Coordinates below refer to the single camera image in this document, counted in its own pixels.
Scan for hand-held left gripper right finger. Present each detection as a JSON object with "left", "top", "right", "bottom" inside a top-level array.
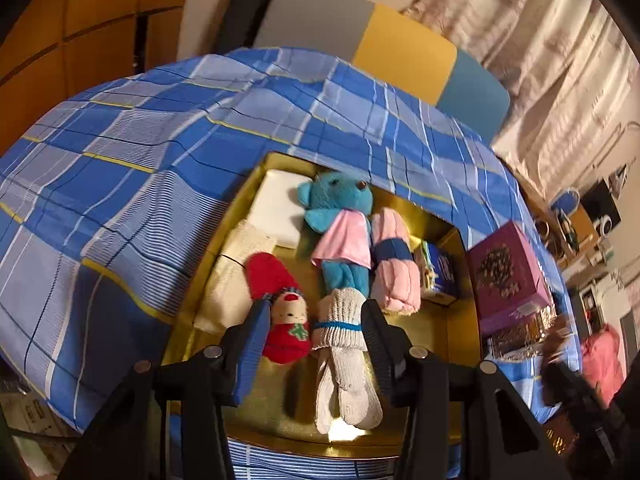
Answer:
[{"left": 360, "top": 299, "right": 571, "bottom": 480}]

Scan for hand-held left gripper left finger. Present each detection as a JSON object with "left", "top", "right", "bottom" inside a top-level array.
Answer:
[{"left": 57, "top": 300, "right": 273, "bottom": 480}]

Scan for cream knitted socks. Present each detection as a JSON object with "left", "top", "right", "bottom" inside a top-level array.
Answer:
[{"left": 311, "top": 287, "right": 385, "bottom": 436}]

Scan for gold box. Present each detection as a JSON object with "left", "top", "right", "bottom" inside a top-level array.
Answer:
[{"left": 160, "top": 152, "right": 483, "bottom": 461}]

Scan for pink towel blue band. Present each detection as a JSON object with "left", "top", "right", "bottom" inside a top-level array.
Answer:
[{"left": 370, "top": 208, "right": 422, "bottom": 316}]

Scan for cream knitted cloth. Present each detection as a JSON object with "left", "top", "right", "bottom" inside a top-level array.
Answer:
[{"left": 194, "top": 220, "right": 277, "bottom": 335}]

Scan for red santa plush sock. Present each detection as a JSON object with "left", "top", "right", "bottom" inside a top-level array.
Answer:
[{"left": 245, "top": 252, "right": 312, "bottom": 363}]

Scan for blue tissue packet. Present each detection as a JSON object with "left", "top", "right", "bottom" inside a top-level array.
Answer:
[{"left": 415, "top": 241, "right": 461, "bottom": 306}]

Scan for white foam block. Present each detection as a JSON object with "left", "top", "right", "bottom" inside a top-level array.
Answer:
[{"left": 247, "top": 169, "right": 313, "bottom": 250}]

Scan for blue teddy bear pink cape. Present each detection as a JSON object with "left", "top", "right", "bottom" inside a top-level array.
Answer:
[{"left": 297, "top": 171, "right": 375, "bottom": 306}]

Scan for pink garment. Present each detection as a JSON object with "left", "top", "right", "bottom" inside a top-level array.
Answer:
[{"left": 580, "top": 324, "right": 626, "bottom": 406}]

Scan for dark patterned box lid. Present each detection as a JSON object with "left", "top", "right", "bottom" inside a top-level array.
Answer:
[{"left": 486, "top": 307, "right": 566, "bottom": 363}]

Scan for purple gift box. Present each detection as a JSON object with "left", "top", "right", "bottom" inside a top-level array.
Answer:
[{"left": 467, "top": 220, "right": 555, "bottom": 336}]

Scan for black appliance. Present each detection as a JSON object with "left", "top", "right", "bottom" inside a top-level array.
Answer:
[{"left": 580, "top": 180, "right": 622, "bottom": 233}]

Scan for blue plaid bed sheet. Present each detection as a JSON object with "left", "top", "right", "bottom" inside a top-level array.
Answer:
[{"left": 0, "top": 46, "right": 583, "bottom": 480}]

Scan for cardboard box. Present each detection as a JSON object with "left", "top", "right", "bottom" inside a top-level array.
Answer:
[{"left": 0, "top": 365, "right": 76, "bottom": 480}]

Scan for grey yellow blue headboard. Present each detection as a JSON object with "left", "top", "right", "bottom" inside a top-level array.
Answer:
[{"left": 252, "top": 0, "right": 511, "bottom": 143}]

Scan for beige curtain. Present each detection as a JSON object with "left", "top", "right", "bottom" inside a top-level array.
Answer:
[{"left": 400, "top": 0, "right": 640, "bottom": 196}]

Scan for wooden wardrobe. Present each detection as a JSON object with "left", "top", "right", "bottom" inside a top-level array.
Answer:
[{"left": 0, "top": 0, "right": 198, "bottom": 156}]

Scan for black post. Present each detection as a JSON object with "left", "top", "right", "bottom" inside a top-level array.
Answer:
[{"left": 217, "top": 0, "right": 288, "bottom": 56}]

